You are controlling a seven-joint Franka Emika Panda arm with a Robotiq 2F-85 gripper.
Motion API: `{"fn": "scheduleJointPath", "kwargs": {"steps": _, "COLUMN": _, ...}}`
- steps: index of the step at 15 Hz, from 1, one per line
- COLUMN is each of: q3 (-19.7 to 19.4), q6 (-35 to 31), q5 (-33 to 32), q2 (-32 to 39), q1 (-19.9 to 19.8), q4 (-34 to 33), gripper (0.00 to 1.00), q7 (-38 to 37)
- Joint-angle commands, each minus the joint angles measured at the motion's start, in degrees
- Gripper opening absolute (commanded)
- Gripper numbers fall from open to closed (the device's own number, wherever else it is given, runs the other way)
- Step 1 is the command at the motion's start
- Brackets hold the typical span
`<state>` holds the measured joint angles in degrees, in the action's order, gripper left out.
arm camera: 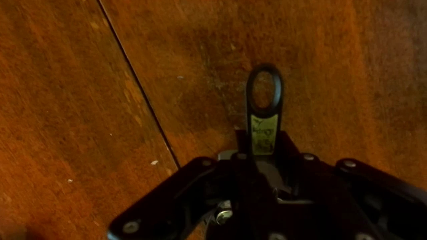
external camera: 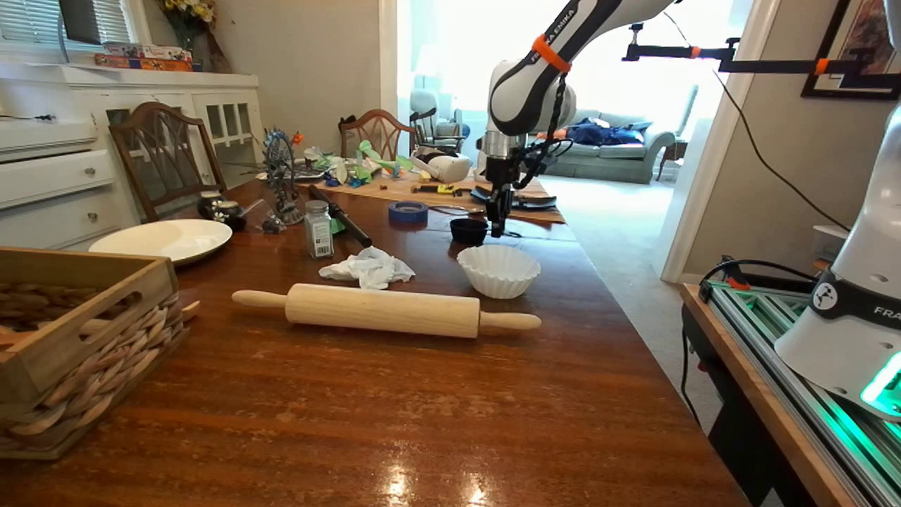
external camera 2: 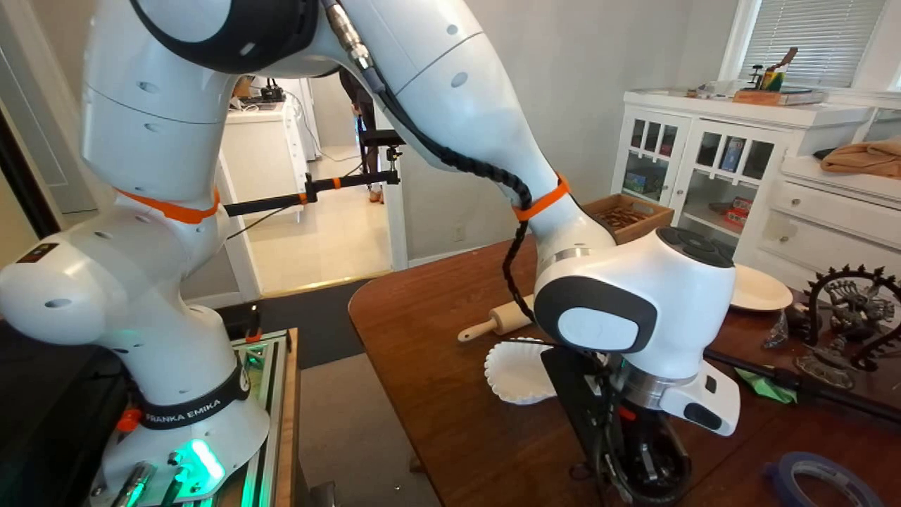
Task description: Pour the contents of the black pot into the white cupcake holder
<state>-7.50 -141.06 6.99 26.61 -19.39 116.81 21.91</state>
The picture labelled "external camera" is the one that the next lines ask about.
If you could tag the wooden rolling pin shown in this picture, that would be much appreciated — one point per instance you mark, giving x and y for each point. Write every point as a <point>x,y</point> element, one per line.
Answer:
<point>383,312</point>

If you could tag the metal gear sculpture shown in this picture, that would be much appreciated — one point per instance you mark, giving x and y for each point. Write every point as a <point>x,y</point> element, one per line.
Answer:
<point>281,171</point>

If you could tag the blue tape roll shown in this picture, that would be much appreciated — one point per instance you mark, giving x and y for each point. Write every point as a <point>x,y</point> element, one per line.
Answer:
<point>396,219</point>

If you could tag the white window blind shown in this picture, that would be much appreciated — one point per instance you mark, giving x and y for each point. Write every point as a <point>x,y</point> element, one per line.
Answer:
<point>30,21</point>

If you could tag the black mount bar orange clamps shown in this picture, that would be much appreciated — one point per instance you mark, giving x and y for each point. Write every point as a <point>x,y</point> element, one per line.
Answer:
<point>751,66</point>

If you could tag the orange tray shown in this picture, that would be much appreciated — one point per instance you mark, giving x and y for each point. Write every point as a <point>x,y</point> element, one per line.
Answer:
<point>141,57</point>

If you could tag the white paper cupcake holder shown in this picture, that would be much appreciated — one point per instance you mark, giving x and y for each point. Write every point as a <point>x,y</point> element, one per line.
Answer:
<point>496,271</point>

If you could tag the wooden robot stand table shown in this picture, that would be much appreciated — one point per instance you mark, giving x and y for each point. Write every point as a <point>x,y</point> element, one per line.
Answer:
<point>751,377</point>

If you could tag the green clamp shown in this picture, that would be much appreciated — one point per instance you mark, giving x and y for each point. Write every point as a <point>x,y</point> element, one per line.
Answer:
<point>340,226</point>

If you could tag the black picture frame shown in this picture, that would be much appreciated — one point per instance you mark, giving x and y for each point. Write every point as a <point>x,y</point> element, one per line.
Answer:
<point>848,92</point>

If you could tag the brown wooden chair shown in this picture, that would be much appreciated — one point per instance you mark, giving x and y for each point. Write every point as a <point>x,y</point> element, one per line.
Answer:
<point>375,116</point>

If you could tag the crumpled white napkin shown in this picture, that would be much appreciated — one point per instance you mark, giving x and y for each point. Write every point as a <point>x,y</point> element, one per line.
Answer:
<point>369,270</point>

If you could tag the wicker basket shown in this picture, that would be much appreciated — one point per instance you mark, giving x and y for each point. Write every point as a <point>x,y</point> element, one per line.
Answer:
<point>86,377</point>

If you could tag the white glass door cabinet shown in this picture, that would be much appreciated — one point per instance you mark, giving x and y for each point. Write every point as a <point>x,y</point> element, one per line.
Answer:
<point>171,95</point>

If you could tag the black stand pole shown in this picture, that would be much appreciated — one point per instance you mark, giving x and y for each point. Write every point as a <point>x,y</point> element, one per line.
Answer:
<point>354,226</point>

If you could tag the green toy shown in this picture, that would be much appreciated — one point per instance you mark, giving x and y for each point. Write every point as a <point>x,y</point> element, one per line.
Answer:
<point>369,166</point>

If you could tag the grey sofa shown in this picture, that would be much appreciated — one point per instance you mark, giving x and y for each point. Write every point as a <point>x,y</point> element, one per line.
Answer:
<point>620,159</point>

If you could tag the cream round plate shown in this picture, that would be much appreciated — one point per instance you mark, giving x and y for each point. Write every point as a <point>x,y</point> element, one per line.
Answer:
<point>158,242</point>

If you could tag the black measuring cup pot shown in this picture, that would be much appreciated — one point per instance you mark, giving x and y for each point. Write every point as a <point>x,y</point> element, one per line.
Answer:
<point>468,232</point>

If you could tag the white drawer dresser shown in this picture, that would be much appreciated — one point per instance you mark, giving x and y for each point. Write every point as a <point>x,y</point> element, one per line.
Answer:
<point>47,178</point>

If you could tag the vase with yellow flowers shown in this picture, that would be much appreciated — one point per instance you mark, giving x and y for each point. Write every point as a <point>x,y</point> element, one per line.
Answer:
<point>192,30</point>

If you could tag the small glass jar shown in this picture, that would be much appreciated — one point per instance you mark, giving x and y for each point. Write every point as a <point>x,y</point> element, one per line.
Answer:
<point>319,235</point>

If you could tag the blue blanket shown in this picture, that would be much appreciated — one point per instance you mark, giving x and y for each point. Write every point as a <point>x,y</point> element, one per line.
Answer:
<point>606,130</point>

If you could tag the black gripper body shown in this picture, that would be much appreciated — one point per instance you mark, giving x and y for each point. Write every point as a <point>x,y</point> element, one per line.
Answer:
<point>503,178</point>

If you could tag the dark wooden chair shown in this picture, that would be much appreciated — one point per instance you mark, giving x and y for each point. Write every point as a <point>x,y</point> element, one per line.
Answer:
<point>158,152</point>

